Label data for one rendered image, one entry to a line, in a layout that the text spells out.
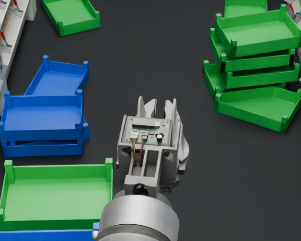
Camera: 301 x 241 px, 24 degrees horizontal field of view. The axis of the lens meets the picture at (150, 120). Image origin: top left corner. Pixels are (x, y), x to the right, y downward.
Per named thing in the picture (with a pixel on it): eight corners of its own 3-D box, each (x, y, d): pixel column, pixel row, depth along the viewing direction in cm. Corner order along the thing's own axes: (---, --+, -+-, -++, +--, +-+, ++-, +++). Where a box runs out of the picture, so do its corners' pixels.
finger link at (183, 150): (193, 127, 92) (184, 177, 86) (193, 136, 93) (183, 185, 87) (158, 123, 93) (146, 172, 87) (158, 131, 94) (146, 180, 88)
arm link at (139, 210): (175, 275, 80) (91, 267, 81) (178, 241, 83) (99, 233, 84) (176, 227, 74) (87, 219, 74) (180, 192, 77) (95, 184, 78)
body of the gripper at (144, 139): (184, 115, 85) (174, 190, 77) (182, 162, 91) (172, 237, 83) (122, 110, 86) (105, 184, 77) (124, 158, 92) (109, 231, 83)
